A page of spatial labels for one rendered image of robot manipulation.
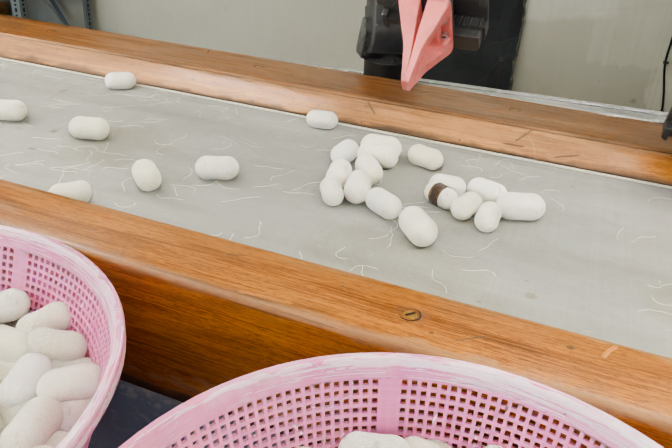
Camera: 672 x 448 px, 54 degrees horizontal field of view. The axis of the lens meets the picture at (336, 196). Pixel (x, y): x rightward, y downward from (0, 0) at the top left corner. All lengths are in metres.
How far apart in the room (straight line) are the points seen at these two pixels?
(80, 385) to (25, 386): 0.03
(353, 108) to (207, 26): 2.19
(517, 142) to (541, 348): 0.34
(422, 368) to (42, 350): 0.20
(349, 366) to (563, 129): 0.42
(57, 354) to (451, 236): 0.27
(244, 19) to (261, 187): 2.26
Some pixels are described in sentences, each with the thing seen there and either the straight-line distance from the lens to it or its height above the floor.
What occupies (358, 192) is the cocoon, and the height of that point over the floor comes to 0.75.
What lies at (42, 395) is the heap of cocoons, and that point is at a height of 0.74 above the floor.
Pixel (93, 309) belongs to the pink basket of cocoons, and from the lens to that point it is 0.38.
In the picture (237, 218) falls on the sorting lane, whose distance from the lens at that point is 0.49.
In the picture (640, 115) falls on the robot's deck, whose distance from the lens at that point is 1.13.
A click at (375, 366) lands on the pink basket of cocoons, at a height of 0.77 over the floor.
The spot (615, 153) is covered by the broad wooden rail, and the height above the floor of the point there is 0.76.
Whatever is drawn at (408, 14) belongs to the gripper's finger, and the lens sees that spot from 0.60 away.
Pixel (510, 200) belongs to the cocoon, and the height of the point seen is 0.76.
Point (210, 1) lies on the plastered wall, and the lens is 2.84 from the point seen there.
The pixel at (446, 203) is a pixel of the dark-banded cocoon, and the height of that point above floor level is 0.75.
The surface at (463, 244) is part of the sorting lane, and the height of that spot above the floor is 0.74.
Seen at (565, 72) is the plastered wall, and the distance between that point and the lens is 2.57.
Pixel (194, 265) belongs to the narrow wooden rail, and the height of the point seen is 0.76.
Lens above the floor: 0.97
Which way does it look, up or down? 26 degrees down
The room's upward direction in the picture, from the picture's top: 4 degrees clockwise
